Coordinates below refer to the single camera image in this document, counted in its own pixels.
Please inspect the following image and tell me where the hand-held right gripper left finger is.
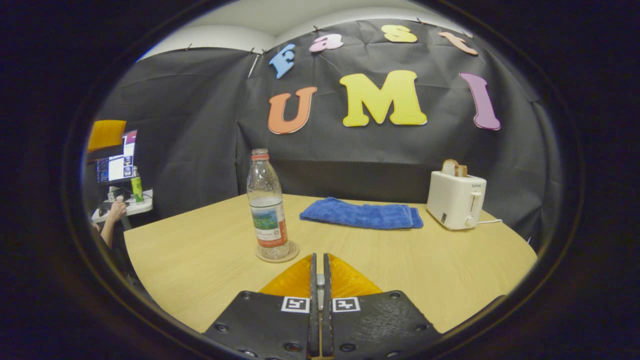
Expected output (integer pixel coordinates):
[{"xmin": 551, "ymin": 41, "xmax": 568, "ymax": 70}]
[{"xmin": 202, "ymin": 253, "xmax": 321, "ymax": 360}]

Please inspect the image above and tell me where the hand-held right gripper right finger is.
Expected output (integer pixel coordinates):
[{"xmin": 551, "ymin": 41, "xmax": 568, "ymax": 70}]
[{"xmin": 322, "ymin": 253, "xmax": 443, "ymax": 360}]

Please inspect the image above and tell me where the round cork coaster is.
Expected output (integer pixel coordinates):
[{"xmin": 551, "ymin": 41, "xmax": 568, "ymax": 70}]
[{"xmin": 255, "ymin": 241, "xmax": 300, "ymax": 264}]

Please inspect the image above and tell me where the clear plastic water bottle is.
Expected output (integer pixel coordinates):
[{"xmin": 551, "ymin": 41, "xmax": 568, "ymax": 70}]
[{"xmin": 246, "ymin": 148, "xmax": 291, "ymax": 260}]

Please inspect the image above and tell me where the green label bottle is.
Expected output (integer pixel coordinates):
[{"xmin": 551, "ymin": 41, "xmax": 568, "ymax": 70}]
[{"xmin": 130, "ymin": 166, "xmax": 145, "ymax": 204}]

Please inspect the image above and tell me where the computer monitor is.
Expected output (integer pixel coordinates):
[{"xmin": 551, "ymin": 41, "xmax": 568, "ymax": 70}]
[{"xmin": 95, "ymin": 130, "xmax": 138, "ymax": 185}]

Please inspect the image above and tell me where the small white table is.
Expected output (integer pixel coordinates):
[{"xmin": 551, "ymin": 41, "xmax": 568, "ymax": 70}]
[{"xmin": 91, "ymin": 189, "xmax": 154, "ymax": 224}]

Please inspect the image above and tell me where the black backdrop cloth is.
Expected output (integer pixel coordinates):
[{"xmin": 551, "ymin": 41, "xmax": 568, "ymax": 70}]
[{"xmin": 82, "ymin": 19, "xmax": 563, "ymax": 251}]

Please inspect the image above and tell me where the blue towel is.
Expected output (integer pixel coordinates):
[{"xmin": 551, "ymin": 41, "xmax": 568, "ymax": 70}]
[{"xmin": 299, "ymin": 197, "xmax": 424, "ymax": 230}]

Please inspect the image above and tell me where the white toaster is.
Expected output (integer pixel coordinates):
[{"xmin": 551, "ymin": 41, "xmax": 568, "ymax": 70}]
[{"xmin": 426, "ymin": 171, "xmax": 488, "ymax": 231}]

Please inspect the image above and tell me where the bread slice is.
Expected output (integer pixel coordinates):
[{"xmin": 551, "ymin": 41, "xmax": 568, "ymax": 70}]
[{"xmin": 442, "ymin": 159, "xmax": 468, "ymax": 177}]

